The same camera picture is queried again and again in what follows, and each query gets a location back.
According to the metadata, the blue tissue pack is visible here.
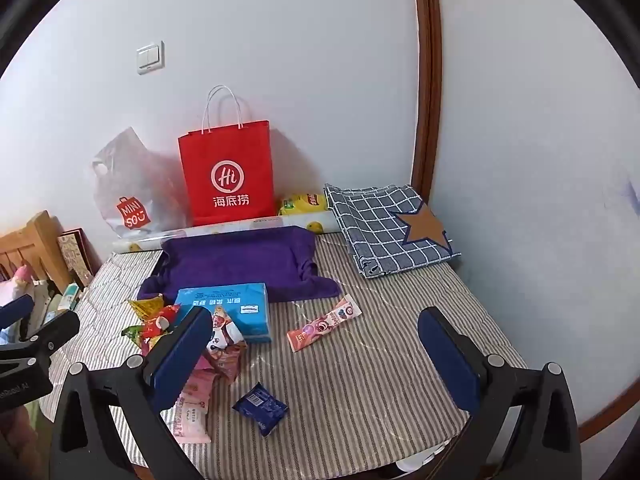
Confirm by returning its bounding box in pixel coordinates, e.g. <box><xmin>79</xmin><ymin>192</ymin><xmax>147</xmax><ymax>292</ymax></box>
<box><xmin>175</xmin><ymin>282</ymin><xmax>272</xmax><ymax>343</ymax></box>

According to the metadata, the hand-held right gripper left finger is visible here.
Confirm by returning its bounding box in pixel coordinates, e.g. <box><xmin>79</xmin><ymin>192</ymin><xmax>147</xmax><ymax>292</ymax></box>
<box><xmin>49</xmin><ymin>305</ymin><xmax>216</xmax><ymax>480</ymax></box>

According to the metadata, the panda print snack packet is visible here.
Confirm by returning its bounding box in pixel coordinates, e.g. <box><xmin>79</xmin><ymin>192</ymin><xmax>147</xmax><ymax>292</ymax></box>
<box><xmin>207</xmin><ymin>306</ymin><xmax>248</xmax><ymax>385</ymax></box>

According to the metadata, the wooden headboard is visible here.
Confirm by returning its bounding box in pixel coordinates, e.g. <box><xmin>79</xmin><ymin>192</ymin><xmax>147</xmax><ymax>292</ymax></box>
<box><xmin>0</xmin><ymin>210</ymin><xmax>71</xmax><ymax>291</ymax></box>

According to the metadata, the red snack packet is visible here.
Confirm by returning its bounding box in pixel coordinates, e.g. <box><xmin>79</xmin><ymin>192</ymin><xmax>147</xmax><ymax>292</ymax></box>
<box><xmin>141</xmin><ymin>304</ymin><xmax>182</xmax><ymax>356</ymax></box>

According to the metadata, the checked cloth with star patch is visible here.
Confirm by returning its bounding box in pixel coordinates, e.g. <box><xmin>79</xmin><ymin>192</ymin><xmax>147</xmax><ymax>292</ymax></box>
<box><xmin>324</xmin><ymin>183</ymin><xmax>462</xmax><ymax>279</ymax></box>

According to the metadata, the purple towel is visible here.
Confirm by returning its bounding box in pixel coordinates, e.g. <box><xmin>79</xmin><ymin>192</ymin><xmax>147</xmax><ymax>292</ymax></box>
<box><xmin>137</xmin><ymin>226</ymin><xmax>343</xmax><ymax>306</ymax></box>

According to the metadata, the white light switch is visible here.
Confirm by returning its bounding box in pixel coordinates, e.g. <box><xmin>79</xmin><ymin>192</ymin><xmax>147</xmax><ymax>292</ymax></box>
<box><xmin>136</xmin><ymin>40</ymin><xmax>166</xmax><ymax>75</ymax></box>

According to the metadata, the white strawberry print packet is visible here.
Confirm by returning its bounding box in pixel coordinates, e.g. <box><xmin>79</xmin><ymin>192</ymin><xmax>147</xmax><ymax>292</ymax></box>
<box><xmin>182</xmin><ymin>367</ymin><xmax>216</xmax><ymax>413</ymax></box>

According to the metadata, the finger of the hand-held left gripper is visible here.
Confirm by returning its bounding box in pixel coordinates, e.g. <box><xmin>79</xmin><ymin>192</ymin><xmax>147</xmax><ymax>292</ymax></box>
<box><xmin>22</xmin><ymin>311</ymin><xmax>81</xmax><ymax>356</ymax></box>
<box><xmin>0</xmin><ymin>294</ymin><xmax>36</xmax><ymax>333</ymax></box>

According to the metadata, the striped quilted mattress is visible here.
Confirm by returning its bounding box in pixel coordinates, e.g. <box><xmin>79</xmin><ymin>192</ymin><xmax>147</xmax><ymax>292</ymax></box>
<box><xmin>37</xmin><ymin>232</ymin><xmax>531</xmax><ymax>480</ymax></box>

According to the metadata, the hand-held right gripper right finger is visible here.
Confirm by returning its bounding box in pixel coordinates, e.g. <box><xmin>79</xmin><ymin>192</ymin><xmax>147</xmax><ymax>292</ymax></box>
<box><xmin>417</xmin><ymin>306</ymin><xmax>583</xmax><ymax>480</ymax></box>

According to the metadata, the pale pink nougat packet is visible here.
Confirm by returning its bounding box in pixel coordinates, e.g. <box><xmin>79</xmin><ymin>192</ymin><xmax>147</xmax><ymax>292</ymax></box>
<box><xmin>172</xmin><ymin>395</ymin><xmax>213</xmax><ymax>444</ymax></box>

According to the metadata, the dark blue small packet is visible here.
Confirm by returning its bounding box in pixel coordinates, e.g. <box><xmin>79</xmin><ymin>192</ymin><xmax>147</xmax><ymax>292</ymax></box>
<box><xmin>231</xmin><ymin>382</ymin><xmax>289</xmax><ymax>437</ymax></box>

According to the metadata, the yellow snack bag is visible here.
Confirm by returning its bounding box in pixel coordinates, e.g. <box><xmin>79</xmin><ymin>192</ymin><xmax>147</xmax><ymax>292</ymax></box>
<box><xmin>279</xmin><ymin>192</ymin><xmax>328</xmax><ymax>216</ymax></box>

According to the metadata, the red paper bag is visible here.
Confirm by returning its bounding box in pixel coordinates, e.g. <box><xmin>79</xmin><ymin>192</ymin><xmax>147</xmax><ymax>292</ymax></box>
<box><xmin>178</xmin><ymin>85</ymin><xmax>278</xmax><ymax>227</ymax></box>

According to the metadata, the patterned hardcover book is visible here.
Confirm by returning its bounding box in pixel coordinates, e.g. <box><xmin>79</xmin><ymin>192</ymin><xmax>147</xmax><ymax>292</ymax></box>
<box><xmin>56</xmin><ymin>229</ymin><xmax>96</xmax><ymax>286</ymax></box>

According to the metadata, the person's left hand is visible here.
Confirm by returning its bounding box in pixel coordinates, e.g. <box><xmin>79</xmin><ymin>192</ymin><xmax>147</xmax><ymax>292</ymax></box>
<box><xmin>0</xmin><ymin>405</ymin><xmax>51</xmax><ymax>480</ymax></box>

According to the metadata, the brown wooden door frame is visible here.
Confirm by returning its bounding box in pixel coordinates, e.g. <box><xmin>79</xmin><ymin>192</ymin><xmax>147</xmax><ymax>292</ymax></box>
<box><xmin>409</xmin><ymin>0</ymin><xmax>446</xmax><ymax>206</ymax></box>

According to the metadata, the white plastic shopping bag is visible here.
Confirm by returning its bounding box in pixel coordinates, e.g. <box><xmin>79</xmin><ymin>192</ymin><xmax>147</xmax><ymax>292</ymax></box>
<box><xmin>90</xmin><ymin>126</ymin><xmax>193</xmax><ymax>238</ymax></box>

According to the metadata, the pink stick snack packet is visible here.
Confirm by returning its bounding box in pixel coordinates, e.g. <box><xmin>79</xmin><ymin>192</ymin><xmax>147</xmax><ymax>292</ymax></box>
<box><xmin>287</xmin><ymin>294</ymin><xmax>363</xmax><ymax>353</ymax></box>

